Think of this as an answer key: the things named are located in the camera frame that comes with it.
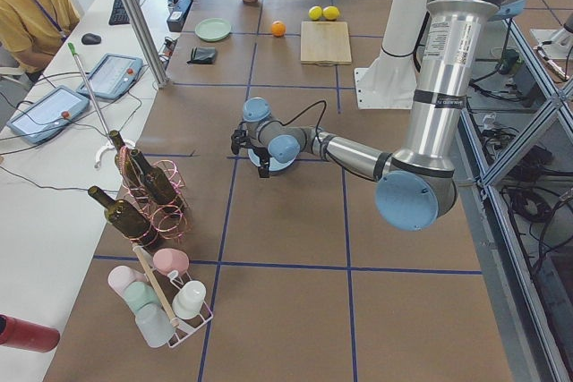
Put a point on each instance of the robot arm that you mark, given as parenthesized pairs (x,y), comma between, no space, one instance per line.
(424,66)

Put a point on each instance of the blue teach pendant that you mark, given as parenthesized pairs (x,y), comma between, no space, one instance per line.
(43,120)
(113,75)

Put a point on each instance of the bamboo cutting board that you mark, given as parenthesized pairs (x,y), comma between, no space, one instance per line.
(325,42)

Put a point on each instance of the copper wire bottle rack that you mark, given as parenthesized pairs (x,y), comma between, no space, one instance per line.
(171,228)

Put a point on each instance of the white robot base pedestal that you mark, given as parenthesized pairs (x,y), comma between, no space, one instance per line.
(390,81)

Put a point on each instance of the light green plate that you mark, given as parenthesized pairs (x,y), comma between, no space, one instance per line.
(213,29)

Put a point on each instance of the dark green wine bottle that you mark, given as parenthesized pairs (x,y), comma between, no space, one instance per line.
(128,220)

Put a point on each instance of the pink cup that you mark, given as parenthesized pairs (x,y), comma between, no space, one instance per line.
(168,260)

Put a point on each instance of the yellow lemon near board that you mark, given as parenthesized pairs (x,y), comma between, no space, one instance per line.
(315,13)

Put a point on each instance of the white wire cup rack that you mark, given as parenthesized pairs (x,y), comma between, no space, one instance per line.
(156,320)

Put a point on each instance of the white cup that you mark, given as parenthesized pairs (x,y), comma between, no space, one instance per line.
(189,300)

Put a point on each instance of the grey folded cloth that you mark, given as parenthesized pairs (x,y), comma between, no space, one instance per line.
(203,55)

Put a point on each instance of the aluminium frame post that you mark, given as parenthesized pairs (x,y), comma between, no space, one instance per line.
(148,48)

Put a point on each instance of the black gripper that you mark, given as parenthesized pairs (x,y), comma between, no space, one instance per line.
(263,162)

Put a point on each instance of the light blue plate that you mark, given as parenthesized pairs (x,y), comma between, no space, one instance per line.
(274,165)

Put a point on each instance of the blue teach pendant near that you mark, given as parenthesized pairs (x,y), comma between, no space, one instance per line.
(43,120)

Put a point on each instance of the black keyboard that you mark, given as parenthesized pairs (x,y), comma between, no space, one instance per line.
(118,15)

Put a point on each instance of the black computer mouse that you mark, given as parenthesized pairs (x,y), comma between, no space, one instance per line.
(90,39)

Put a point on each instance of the yellow lemon outer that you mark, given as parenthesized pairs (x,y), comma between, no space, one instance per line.
(330,13)

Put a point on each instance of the blue teach pendant far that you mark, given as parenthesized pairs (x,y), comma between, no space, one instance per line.
(113,75)

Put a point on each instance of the person in yellow shirt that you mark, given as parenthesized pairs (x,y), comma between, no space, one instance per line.
(32,31)

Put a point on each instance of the orange fruit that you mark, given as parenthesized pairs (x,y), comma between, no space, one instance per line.
(278,29)

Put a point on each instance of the red bottle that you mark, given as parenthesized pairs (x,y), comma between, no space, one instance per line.
(22,334)

